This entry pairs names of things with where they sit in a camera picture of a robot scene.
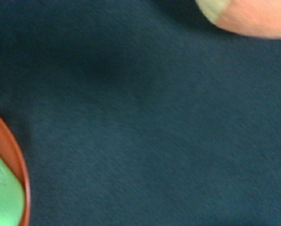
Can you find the red plate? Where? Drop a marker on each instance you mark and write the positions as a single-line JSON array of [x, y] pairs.
[[12, 156]]

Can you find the pink orange ball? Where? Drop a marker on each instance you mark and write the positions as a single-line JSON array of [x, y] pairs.
[[254, 18]]

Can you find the green toy watering can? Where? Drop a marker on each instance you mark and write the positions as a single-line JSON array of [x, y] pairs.
[[12, 197]]

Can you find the black tablecloth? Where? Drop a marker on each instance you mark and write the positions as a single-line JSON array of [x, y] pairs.
[[141, 113]]

